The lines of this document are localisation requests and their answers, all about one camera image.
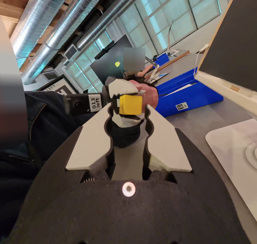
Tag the silver ventilation duct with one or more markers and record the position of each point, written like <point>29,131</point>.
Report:
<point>60,22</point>

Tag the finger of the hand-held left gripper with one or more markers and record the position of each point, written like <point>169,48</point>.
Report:
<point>120,86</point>
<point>127,120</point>

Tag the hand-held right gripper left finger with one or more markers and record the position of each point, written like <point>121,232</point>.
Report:
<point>90,147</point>

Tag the yellow toy cube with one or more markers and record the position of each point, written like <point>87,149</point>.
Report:
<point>130,105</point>

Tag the framed black and white sign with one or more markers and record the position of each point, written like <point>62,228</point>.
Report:
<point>56,86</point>

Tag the person's left hand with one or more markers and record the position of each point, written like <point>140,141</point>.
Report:
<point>146,93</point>

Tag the person's dark clothing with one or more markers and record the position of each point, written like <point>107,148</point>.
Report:
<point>40,139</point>

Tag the blue plastic bin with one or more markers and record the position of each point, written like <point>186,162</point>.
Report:
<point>188,97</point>
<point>162,61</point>

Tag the long wooden table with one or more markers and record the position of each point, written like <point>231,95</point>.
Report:
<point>168,63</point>

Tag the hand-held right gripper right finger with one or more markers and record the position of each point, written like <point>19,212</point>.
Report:
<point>166,147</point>

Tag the black monitor screen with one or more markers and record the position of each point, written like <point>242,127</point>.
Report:
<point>108,61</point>

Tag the person's left forearm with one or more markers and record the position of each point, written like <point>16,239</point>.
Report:
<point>124,135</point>

